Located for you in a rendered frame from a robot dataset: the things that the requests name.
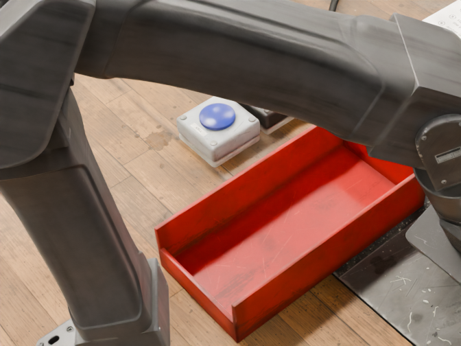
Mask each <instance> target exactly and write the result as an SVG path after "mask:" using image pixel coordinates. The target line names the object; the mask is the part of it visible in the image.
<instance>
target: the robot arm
mask: <svg viewBox="0 0 461 346"><path fill-rule="evenodd" d="M75 73H77V74H80V75H83V76H88V77H92V78H97V79H103V80H107V79H112V78H124V79H130V80H140V81H145V82H153V83H158V84H164V85H169V86H172V87H178V88H182V89H187V90H190V91H195V92H198V93H203V94H207V95H212V96H214V97H219V98H222V99H225V100H230V101H234V102H239V103H242V104H247V105H250V106H255V107H258V108H262V109H265V110H269V111H273V112H276V113H280V114H283V115H287V116H290V117H293V118H296V119H299V120H302V121H304V122H307V123H310V124H313V125H315V126H318V127H321V128H323V129H326V130H328V131H329V132H330V133H331V134H333V135H335V136H336V137H339V138H341V139H343V140H346V141H350V142H353V143H358V144H361V145H364V146H366V150H367V153H368V156H369V157H373V158H376V159H381V160H384V161H389V162H393V163H398V164H401V165H406V166H410V167H412V169H413V172H414V175H415V177H416V179H417V181H418V182H419V184H420V186H421V187H422V189H423V191H424V193H425V194H426V196H427V198H428V199H429V201H430V203H431V205H430V206H429V207H428V208H427V209H426V210H425V211H424V213H423V214H422V215H421V216H420V217H419V218H418V220H417V221H416V222H415V223H414V224H413V225H412V226H411V227H410V228H409V229H408V230H407V232H406V234H405V236H406V238H407V240H408V242H409V243H410V244H411V245H412V246H413V247H414V248H415V249H416V250H417V251H419V252H420V253H422V254H423V255H425V256H426V257H428V258H429V259H430V260H431V261H432V262H433V263H435V264H436V265H437V266H439V267H440V268H441V269H443V270H444V271H445V272H446V273H447V274H448V275H450V276H451V278H452V279H453V280H454V281H456V282H457V283H458V284H460V285H461V38H460V37H459V36H458V35H457V34H456V33H454V32H452V31H451V30H448V29H447V28H444V27H441V26H437V25H434V24H431V23H427V22H424V21H421V20H418V19H414V18H412V17H408V16H405V15H402V14H398V13H396V12H393V14H392V16H391V17H390V18H389V20H388V21H387V20H385V19H380V18H378V17H375V16H371V15H366V14H362V15H359V16H353V15H349V14H342V13H338V12H332V11H328V10H323V9H320V8H314V7H311V6H308V5H303V4H300V3H296V2H293V1H289V0H0V192H1V193H2V194H3V196H4V197H5V199H6V200H7V201H8V203H9V204H10V206H11V207H12V208H13V210H14V212H15V213H16V215H17V216H18V218H19V220H20V221H21V223H22V225H23V226H24V228H25V230H26V231H27V233H28V235H29V237H30V238H31V240H32V242H33V243H34V245H35V247H36V248H37V250H38V252H39V253H40V255H41V257H42V258H43V260H44V262H45V263H46V265H47V267H48V269H49V270H50V272H51V274H52V275H53V277H54V279H55V280H56V283H57V284H58V286H59V288H60V290H61V292H62V294H63V296H64V298H65V300H66V302H67V307H68V311H69V314H70V317H71V318H70V319H69V320H67V321H65V322H64V323H63V324H61V325H59V326H58V327H57V328H55V329H54V330H52V331H50V332H49V333H48V334H46V335H44V336H43V337H42V338H40V339H39V340H38V342H37V344H36V346H171V343H170V321H169V286H168V283H167V281H166V278H165V276H164V274H163V272H162V269H161V267H160V264H159V262H158V260H157V258H155V257H154V258H150V259H146V256H145V255H144V253H143V252H142V251H140V250H139V249H138V248H137V246H136V244H135V243H134V241H133V239H132V237H131V235H130V233H129V232H128V229H127V227H126V225H125V223H124V221H123V218H122V217H121V214H120V213H119V210H118V208H117V206H116V203H115V201H114V199H113V196H112V194H111V193H110V190H109V188H108V186H107V184H106V181H105V179H104V177H103V174H102V172H101V170H100V168H99V166H98V164H97V161H96V159H95V156H94V154H93V151H92V150H91V147H90V144H89V142H88V139H87V137H86V134H85V130H84V124H83V120H82V115H81V112H80V109H79V107H78V103H77V101H76V98H75V96H74V94H73V91H72V90H71V86H73V85H74V81H75Z"/></svg>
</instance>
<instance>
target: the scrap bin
mask: <svg viewBox="0 0 461 346"><path fill-rule="evenodd" d="M424 202H425V193H424V191H423V189H422V187H421V186H420V184H419V182H418V181H417V179H416V177H415V175H414V172H413V169H412V167H410V166H406V165H401V164H398V163H393V162H389V161H384V160H381V159H376V158H373V157H369V156H368V153H367V150H366V146H364V145H361V144H358V143H353V142H350V141H346V140H343V139H341V138H339V137H336V136H335V135H333V134H331V133H330V132H329V131H328V130H326V129H323V128H321V127H318V126H315V125H313V126H311V127H309V128H308V129H306V130H304V131H303V132H301V133H300V134H299V135H296V136H295V137H294V138H292V139H290V140H289V141H287V142H286V143H284V144H283V145H282V146H280V147H278V148H277V149H275V150H273V151H272V152H270V153H269V154H267V155H265V156H264V157H263V158H261V159H259V160H258V161H256V162H255V163H253V164H252V165H250V166H248V167H247V168H246V169H244V170H242V171H241V172H239V173H238V174H236V175H234V176H233V177H231V178H230V179H228V180H227V181H225V182H224V183H222V184H221V185H219V186H217V187H216V188H215V189H212V190H211V191H210V192H208V193H207V194H205V195H203V196H202V197H200V198H199V199H197V200H196V201H194V202H192V203H191V204H190V205H188V206H186V207H185V208H183V209H181V210H180V211H179V212H177V213H176V214H174V215H172V216H171V217H169V218H168V219H166V220H164V221H163V222H162V223H160V224H158V225H157V226H155V228H154V231H155V235H156V242H157V246H158V252H159V256H160V260H161V266H162V267H163V268H164V269H165V270H166V271H167V272H168V273H169V274H170V275H171V276H172V277H173V278H174V279H175V280H176V281H177V282H178V283H179V284H180V285H181V286H182V287H183V288H184V289H185V290H186V291H187V292H188V293H189V294H190V295H191V296H192V297H193V298H194V299H195V300H196V301H197V302H198V303H199V304H200V305H201V306H202V307H203V308H204V309H205V311H206V312H207V313H208V314H209V315H210V316H211V317H212V318H213V319H214V320H215V321H216V322H217V323H218V324H219V325H220V326H221V327H222V328H223V329H224V330H225V331H226V332H227V333H228V334H229V335H230V336H231V338H232V339H233V340H234V341H235V342H236V343H239V342H241V341H242V340H244V339H245V338H246V337H247V336H249V335H250V334H251V333H253V332H254V331H255V330H257V329H258V328H259V327H261V326H262V325H263V324H265V323H266V322H268V321H269V320H270V319H271V318H273V317H274V316H276V315H277V314H278V313H279V312H281V311H282V310H284V309H285V308H286V307H287V306H289V305H290V304H291V303H293V302H294V301H295V300H297V299H298V298H300V297H301V296H303V295H304V294H305V293H306V292H308V291H309V290H311V289H312V288H313V287H314V286H316V285H317V284H319V283H320V282H321V281H322V280H323V279H325V278H327V277H328V276H329V275H330V274H332V273H333V272H335V271H336V270H337V269H338V268H340V267H341V266H343V265H344V264H345V263H347V262H348V261H349V260H351V259H352V258H353V257H355V256H356V255H357V254H359V253H360V252H362V251H363V250H364V249H365V248H367V247H368V246H370V245H371V244H372V243H373V242H375V241H376V240H378V239H379V238H380V237H381V236H383V235H384V234H385V233H387V232H389V230H391V229H392V228H394V227H395V226H397V225H398V224H399V223H400V222H402V221H403V220H405V219H406V218H407V217H408V216H410V215H411V214H412V213H414V212H415V211H416V210H417V209H419V208H421V207H422V206H423V205H424Z"/></svg>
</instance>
